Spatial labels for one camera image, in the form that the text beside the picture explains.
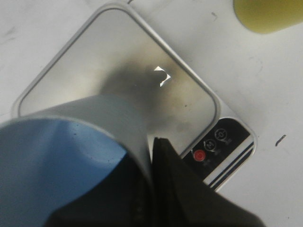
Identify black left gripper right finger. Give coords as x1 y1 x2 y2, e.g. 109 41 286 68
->
152 138 265 227

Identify silver electronic kitchen scale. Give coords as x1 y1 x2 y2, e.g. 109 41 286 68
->
12 1 256 191

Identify light blue plastic cup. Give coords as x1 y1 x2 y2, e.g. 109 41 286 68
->
0 96 155 227

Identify yellow squeeze bottle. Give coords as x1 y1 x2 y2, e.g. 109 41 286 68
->
233 0 303 34

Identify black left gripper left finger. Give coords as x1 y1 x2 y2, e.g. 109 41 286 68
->
46 155 154 227

